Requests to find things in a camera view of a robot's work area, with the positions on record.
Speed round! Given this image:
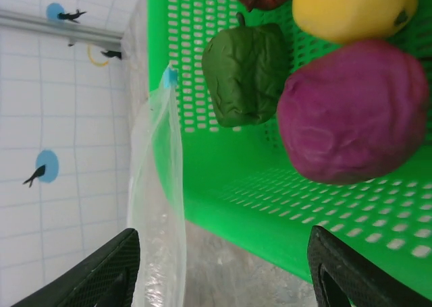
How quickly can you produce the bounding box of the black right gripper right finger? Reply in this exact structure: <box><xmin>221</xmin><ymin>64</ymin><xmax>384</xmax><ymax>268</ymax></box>
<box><xmin>307</xmin><ymin>225</ymin><xmax>432</xmax><ymax>307</ymax></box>

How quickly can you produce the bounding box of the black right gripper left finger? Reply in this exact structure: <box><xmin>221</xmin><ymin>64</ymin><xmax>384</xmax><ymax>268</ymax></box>
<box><xmin>9</xmin><ymin>227</ymin><xmax>141</xmax><ymax>307</ymax></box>

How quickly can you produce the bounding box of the clear zip-top bag blue slider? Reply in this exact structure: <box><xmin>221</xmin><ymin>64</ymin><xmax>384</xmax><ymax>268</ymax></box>
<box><xmin>127</xmin><ymin>63</ymin><xmax>188</xmax><ymax>307</ymax></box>

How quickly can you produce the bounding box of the purple toy cabbage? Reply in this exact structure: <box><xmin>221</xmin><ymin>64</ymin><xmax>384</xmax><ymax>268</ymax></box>
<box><xmin>276</xmin><ymin>38</ymin><xmax>430</xmax><ymax>186</ymax></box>

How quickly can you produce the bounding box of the green toy bell pepper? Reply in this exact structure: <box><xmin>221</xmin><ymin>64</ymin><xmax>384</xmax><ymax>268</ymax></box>
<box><xmin>201</xmin><ymin>12</ymin><xmax>291</xmax><ymax>128</ymax></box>

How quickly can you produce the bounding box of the yellow toy lemon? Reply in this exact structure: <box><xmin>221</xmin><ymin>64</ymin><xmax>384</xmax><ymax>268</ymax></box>
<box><xmin>292</xmin><ymin>0</ymin><xmax>419</xmax><ymax>45</ymax></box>

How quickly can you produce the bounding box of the green perforated plastic basket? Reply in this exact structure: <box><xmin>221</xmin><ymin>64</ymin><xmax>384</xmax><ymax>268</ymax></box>
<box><xmin>147</xmin><ymin>0</ymin><xmax>432</xmax><ymax>293</ymax></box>

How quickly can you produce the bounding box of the dolphin blue circle wall sticker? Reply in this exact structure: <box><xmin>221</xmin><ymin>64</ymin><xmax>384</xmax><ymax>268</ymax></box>
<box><xmin>22</xmin><ymin>148</ymin><xmax>60</xmax><ymax>189</ymax></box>
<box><xmin>45</xmin><ymin>2</ymin><xmax>88</xmax><ymax>24</ymax></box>

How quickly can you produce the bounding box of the dolphin yellow ring wall sticker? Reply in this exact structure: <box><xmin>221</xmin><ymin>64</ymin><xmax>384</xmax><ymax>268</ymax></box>
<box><xmin>86</xmin><ymin>43</ymin><xmax>123</xmax><ymax>67</ymax></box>

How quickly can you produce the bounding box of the aluminium frame post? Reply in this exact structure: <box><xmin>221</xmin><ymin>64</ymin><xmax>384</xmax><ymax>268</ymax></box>
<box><xmin>0</xmin><ymin>9</ymin><xmax>124</xmax><ymax>48</ymax></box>

